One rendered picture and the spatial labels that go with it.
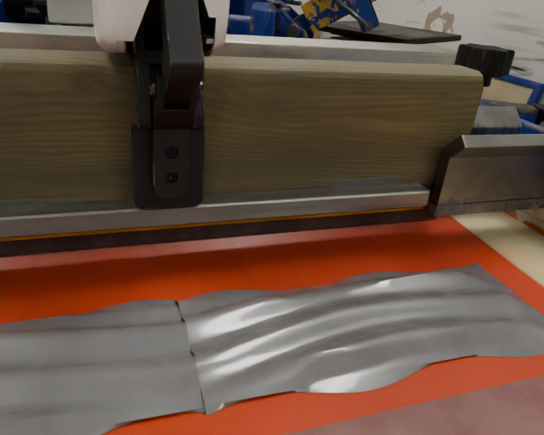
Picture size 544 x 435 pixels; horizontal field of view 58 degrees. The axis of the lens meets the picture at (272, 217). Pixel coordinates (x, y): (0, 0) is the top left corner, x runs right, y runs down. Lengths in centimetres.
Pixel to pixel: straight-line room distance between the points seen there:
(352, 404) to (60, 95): 17
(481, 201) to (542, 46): 248
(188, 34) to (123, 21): 3
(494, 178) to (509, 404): 15
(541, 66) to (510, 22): 32
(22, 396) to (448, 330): 18
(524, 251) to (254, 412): 22
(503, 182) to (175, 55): 22
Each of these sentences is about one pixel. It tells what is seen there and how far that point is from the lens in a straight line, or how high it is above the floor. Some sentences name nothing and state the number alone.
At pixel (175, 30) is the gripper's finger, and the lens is 18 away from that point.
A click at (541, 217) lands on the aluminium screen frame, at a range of 39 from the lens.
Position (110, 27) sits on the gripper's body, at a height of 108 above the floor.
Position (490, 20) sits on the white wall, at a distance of 307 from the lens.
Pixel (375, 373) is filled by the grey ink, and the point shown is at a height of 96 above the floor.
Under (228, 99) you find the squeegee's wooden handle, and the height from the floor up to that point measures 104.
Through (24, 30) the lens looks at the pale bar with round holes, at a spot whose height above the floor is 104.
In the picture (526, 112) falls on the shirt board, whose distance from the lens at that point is 99.
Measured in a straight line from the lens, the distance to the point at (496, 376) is 24.
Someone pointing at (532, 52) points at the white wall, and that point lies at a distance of 283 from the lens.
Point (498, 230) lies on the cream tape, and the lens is 38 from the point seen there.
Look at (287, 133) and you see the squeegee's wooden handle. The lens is 26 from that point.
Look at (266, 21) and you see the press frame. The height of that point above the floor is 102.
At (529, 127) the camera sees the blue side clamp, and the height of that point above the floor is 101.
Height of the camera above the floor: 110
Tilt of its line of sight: 27 degrees down
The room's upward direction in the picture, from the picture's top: 6 degrees clockwise
